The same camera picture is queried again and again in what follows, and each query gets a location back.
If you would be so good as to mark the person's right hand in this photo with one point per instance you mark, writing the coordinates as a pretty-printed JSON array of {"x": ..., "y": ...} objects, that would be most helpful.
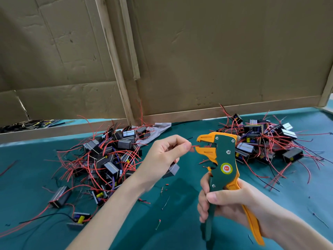
[{"x": 244, "y": 203}]

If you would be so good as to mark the person's left hand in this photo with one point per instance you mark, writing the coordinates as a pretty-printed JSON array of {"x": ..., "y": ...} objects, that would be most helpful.
[{"x": 156, "y": 161}]

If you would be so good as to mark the person's right forearm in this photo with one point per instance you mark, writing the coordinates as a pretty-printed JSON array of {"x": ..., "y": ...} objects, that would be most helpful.
[{"x": 302, "y": 234}]

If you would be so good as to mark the person's left forearm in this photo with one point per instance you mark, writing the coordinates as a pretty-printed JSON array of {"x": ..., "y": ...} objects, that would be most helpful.
[{"x": 106, "y": 221}]

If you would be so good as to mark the crumpled grey plastic bag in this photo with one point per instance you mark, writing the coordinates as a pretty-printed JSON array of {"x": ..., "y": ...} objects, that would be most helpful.
[{"x": 155, "y": 130}]

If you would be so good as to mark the thin wooden strip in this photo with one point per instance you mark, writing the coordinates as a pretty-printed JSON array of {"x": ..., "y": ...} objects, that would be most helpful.
[{"x": 130, "y": 39}]

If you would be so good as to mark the flat grey board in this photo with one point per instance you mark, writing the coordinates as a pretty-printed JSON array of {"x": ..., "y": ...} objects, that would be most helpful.
[{"x": 329, "y": 107}]

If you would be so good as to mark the smooth brown cardboard panel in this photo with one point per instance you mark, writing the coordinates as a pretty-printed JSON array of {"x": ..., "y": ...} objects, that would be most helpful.
[{"x": 234, "y": 49}]

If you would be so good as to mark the creased brown cardboard panel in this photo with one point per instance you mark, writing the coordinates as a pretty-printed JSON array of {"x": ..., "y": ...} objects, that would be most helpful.
[{"x": 47, "y": 49}]

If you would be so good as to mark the long wooden bottom rail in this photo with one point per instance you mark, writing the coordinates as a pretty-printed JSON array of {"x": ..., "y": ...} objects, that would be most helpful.
[{"x": 234, "y": 109}]

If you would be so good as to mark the short wooden bottom rail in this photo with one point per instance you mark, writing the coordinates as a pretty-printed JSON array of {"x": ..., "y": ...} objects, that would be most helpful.
[{"x": 52, "y": 132}]

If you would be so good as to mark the wide wooden post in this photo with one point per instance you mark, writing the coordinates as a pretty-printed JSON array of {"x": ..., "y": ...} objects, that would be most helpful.
[{"x": 114, "y": 59}]

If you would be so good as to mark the wooden corner post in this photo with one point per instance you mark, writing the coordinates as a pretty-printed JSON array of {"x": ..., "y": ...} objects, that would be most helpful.
[{"x": 326, "y": 88}]

